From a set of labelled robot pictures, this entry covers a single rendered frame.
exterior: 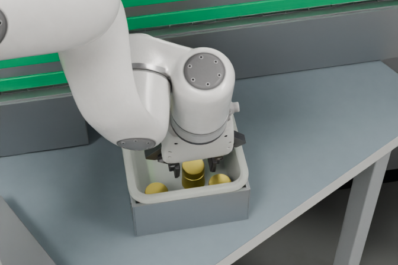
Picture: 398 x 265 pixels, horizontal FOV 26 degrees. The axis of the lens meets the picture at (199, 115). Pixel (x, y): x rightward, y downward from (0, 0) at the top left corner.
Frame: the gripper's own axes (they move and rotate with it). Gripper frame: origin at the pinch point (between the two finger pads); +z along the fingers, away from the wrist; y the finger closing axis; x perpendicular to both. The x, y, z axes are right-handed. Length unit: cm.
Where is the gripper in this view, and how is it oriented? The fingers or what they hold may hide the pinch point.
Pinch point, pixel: (193, 161)
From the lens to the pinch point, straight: 126.9
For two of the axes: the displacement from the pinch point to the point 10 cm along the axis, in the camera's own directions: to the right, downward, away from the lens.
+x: 1.9, 8.9, -4.1
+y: -9.8, 1.5, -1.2
